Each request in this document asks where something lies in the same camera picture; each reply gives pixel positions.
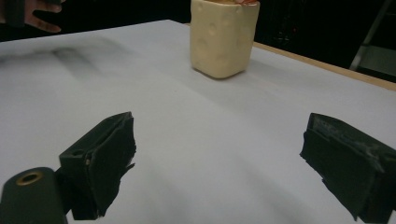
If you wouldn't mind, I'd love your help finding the white metal stand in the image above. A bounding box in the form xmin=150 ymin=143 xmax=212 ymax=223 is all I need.
xmin=348 ymin=0 xmax=396 ymax=77

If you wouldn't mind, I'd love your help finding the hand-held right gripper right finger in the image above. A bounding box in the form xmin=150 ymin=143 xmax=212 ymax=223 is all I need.
xmin=299 ymin=112 xmax=396 ymax=224

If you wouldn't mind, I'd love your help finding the cream square cup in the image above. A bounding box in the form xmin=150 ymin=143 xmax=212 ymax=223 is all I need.
xmin=189 ymin=0 xmax=262 ymax=79

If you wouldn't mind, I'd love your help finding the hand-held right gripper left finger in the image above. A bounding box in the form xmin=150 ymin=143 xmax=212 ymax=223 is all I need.
xmin=58 ymin=111 xmax=137 ymax=221

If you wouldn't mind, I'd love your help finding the white table sheet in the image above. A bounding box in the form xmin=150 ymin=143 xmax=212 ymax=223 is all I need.
xmin=0 ymin=19 xmax=396 ymax=224

